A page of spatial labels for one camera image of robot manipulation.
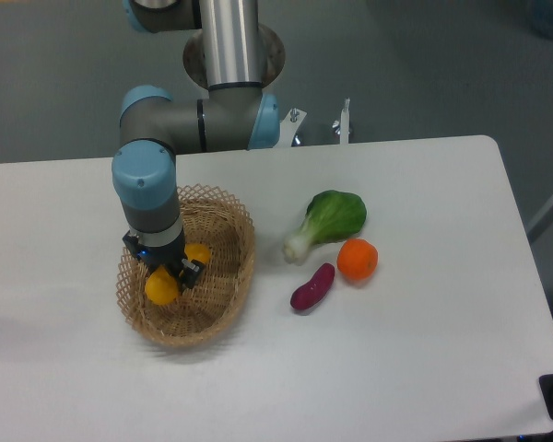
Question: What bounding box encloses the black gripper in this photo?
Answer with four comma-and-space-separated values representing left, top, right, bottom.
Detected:
123, 231, 206, 289

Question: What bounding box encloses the green bok choy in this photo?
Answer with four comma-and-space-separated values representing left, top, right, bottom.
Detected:
283, 190, 368, 263

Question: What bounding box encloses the white metal base frame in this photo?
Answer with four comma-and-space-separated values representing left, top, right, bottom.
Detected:
274, 97, 355, 148

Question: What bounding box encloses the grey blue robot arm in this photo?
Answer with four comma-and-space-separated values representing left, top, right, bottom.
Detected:
112, 1, 280, 295

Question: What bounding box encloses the purple sweet potato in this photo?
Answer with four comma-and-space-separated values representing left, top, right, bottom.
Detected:
289, 262, 335, 311

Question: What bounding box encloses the yellow mango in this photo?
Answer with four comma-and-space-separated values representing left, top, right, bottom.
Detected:
145, 243, 211, 306

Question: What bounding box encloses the orange tangerine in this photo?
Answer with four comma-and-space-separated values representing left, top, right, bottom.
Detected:
336, 238, 379, 282

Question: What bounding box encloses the woven wicker basket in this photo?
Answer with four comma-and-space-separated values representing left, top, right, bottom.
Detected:
116, 184, 255, 347

